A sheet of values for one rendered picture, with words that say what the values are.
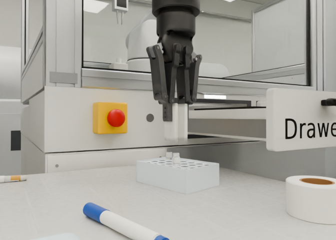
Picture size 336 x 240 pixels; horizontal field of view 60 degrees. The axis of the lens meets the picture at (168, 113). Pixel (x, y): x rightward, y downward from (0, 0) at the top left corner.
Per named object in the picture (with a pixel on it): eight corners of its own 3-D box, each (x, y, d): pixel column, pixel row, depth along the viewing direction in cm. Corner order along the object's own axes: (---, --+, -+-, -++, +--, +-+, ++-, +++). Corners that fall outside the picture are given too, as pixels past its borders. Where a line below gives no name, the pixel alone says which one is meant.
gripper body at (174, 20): (177, 25, 62) (177, 69, 61) (146, 15, 56) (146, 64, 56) (205, 16, 56) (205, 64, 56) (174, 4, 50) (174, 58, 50)
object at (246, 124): (351, 137, 65) (351, 109, 65) (272, 142, 52) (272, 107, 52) (229, 130, 100) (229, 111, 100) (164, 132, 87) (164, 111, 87)
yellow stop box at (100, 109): (129, 133, 67) (129, 102, 67) (98, 134, 64) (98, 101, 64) (121, 132, 72) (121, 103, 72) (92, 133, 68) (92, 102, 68)
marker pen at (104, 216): (172, 252, 25) (172, 234, 25) (158, 258, 24) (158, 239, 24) (94, 213, 36) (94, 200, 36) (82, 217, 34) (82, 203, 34)
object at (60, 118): (326, 136, 113) (326, 99, 114) (44, 153, 63) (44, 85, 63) (190, 128, 196) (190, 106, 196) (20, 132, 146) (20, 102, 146)
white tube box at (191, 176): (219, 185, 50) (219, 163, 50) (186, 194, 44) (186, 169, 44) (168, 175, 59) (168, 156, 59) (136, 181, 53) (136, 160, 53)
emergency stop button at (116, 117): (126, 127, 65) (126, 108, 65) (108, 127, 63) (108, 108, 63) (121, 126, 67) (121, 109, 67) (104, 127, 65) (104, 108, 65)
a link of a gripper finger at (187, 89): (170, 48, 58) (175, 49, 59) (175, 105, 58) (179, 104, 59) (184, 45, 55) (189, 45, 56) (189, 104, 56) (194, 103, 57)
